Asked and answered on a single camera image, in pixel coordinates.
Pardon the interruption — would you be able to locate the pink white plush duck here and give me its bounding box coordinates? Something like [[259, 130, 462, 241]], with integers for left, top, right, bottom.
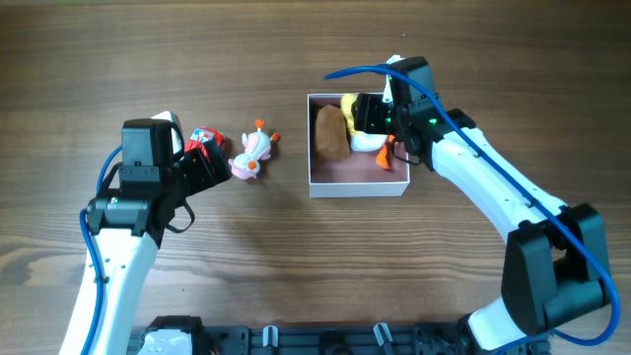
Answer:
[[229, 119, 280, 180]]

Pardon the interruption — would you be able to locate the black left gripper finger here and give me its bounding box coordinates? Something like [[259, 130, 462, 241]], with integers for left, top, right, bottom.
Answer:
[[208, 157, 232, 185], [194, 139, 228, 171]]

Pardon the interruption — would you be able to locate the yellow white plush duck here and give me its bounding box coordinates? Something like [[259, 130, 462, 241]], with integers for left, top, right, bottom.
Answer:
[[340, 94, 394, 171]]

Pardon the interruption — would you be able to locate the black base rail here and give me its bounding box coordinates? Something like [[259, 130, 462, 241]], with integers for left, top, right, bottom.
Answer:
[[126, 315, 552, 355]]

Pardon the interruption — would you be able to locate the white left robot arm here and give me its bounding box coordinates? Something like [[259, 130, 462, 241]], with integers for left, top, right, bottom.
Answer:
[[60, 111, 231, 354]]

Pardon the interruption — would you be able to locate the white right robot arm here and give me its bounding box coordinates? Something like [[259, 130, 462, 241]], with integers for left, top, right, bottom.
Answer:
[[351, 55, 621, 354]]

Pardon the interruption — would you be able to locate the brown plush animal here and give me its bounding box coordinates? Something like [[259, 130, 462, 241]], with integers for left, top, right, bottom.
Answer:
[[315, 105, 350, 162]]

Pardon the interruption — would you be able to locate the white square cardboard box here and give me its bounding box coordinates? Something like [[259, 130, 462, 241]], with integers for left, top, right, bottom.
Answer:
[[307, 94, 410, 198]]

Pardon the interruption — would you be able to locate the red toy fire truck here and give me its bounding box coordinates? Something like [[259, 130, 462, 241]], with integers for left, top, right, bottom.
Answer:
[[184, 126, 226, 152]]

